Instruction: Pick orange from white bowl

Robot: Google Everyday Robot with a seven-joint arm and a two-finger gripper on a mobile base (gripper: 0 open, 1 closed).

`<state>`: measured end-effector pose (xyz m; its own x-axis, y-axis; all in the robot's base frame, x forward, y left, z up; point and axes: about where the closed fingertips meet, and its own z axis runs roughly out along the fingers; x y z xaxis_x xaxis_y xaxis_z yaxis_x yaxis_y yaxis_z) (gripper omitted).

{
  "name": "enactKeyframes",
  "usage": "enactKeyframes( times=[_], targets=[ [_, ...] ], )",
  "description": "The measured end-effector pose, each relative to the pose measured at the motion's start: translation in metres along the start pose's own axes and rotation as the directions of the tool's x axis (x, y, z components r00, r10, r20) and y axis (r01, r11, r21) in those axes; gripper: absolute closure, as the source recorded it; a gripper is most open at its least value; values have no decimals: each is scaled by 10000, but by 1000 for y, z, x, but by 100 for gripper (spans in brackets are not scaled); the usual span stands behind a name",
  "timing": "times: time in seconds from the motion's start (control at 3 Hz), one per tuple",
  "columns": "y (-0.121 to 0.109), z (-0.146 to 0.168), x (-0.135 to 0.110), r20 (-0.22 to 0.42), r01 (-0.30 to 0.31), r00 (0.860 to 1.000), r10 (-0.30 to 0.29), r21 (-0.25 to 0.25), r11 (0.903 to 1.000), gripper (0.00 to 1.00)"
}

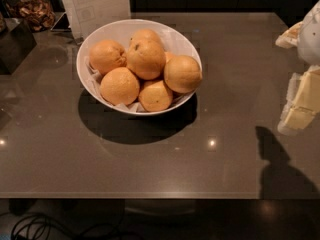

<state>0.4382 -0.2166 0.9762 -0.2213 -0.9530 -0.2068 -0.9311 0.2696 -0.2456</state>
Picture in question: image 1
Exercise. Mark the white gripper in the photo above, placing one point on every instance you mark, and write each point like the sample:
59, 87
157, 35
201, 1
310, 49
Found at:
310, 37

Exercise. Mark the white ceramic bowl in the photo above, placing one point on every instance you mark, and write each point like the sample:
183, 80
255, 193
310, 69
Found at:
121, 32

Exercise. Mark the large centre orange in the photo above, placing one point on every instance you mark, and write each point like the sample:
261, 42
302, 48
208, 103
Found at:
146, 58

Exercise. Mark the white paper sign stand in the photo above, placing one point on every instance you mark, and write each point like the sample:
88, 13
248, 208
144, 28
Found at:
85, 16

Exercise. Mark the dark box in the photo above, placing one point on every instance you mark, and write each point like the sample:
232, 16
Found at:
16, 42

